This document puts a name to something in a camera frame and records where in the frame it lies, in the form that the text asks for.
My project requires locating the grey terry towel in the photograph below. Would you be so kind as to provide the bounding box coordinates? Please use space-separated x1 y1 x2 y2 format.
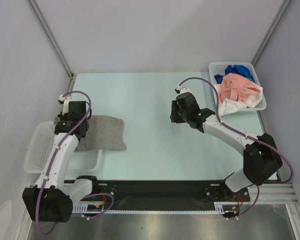
74 115 127 152

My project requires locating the pink towel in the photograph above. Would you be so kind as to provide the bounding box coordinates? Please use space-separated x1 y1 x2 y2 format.
218 73 262 103

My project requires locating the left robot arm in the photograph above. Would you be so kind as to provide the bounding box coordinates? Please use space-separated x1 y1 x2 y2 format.
22 96 100 223

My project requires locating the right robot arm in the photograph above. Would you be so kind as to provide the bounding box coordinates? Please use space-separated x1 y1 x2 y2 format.
170 92 283 201

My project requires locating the white basket with towels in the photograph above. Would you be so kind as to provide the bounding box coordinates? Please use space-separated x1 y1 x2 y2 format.
208 61 267 115

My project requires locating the empty white perforated basket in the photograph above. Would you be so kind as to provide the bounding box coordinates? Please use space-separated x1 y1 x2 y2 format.
23 121 103 174

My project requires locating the white towel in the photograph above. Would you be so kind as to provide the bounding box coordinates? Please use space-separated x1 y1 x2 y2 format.
214 83 263 116

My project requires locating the blue towel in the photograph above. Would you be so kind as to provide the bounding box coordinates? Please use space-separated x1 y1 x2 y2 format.
209 63 256 84

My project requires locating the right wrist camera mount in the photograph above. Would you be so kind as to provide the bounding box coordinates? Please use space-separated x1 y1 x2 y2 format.
174 85 191 95

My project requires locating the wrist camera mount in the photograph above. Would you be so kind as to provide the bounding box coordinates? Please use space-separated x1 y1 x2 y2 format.
174 85 191 95
57 94 77 118

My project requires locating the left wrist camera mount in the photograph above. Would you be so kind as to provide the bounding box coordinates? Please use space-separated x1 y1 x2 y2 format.
57 94 77 118

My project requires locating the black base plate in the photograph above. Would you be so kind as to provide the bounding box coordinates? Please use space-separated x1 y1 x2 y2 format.
96 180 251 212

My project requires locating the grey slotted cable duct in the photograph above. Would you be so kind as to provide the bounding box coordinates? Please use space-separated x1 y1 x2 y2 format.
72 202 111 213

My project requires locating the left aluminium frame post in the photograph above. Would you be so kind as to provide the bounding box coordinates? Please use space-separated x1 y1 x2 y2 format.
26 0 75 80

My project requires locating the aluminium frame post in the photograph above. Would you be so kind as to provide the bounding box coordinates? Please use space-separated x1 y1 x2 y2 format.
26 0 75 80
251 0 294 66

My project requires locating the right aluminium frame post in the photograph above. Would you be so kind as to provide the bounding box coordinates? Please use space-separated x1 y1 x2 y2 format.
251 0 294 66

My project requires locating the aluminium rail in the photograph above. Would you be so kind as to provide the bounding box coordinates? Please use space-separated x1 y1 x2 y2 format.
247 183 299 205

